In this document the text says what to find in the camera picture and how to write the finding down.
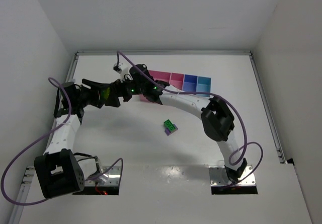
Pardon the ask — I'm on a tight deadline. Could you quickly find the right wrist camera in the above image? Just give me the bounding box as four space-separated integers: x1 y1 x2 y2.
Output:
113 62 132 82

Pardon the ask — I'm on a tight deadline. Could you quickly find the metal base plate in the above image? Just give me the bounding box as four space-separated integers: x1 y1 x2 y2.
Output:
85 166 122 187
208 166 256 187

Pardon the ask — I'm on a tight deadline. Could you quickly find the purple lego brick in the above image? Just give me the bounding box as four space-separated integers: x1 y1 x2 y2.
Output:
165 127 178 136

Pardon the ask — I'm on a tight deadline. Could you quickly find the light blue container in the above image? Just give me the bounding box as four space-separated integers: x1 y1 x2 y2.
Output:
196 76 211 98

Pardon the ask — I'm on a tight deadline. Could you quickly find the pink large container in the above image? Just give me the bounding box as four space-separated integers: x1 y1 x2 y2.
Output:
139 69 172 103

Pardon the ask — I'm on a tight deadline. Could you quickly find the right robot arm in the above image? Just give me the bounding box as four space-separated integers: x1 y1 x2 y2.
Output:
106 63 247 183

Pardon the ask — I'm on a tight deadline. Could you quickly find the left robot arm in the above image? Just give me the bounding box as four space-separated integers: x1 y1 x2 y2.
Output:
34 79 110 199

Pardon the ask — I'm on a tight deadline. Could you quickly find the pink small container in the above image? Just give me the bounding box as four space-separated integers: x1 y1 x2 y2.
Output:
170 73 184 90

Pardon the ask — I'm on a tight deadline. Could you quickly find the dark blue container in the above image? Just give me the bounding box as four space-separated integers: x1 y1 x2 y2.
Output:
183 74 198 92

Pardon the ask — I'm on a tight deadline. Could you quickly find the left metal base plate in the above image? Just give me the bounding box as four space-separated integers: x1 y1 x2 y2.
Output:
85 166 122 187

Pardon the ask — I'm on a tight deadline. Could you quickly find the yellow-green lego plate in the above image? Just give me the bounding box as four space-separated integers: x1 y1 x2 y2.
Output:
101 88 110 101

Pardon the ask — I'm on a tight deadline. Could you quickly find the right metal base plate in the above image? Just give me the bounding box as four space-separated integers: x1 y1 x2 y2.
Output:
208 166 256 187

